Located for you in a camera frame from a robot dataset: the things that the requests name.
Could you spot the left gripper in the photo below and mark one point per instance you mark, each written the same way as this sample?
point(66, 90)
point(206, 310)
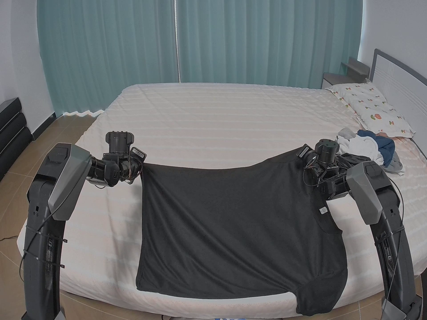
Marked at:
point(135, 163)

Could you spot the black chest of drawers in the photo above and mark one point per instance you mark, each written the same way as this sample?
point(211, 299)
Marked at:
point(13, 135)

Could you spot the black shiny garment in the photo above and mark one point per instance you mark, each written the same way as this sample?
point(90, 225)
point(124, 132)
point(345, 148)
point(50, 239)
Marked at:
point(353, 158)

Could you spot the black T-shirt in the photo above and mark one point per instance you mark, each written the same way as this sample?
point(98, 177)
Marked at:
point(233, 218)

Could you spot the white printed pillow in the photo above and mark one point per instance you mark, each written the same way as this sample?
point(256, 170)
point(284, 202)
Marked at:
point(373, 108)

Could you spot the bed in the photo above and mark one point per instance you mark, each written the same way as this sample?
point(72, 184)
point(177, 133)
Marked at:
point(216, 118)

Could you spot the grey bedside table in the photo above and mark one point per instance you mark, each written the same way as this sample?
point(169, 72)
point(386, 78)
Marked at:
point(353, 68)

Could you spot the pile of clothes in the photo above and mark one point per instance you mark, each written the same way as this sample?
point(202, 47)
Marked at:
point(360, 145)

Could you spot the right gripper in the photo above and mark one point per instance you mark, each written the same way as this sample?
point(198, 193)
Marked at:
point(307, 155)

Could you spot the blue-green curtain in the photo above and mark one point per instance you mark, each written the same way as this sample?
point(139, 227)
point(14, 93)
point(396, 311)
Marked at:
point(110, 45)
point(267, 32)

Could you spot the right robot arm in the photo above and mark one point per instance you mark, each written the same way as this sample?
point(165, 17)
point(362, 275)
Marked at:
point(370, 192)

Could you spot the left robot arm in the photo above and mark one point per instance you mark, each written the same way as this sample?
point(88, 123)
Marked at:
point(63, 178)

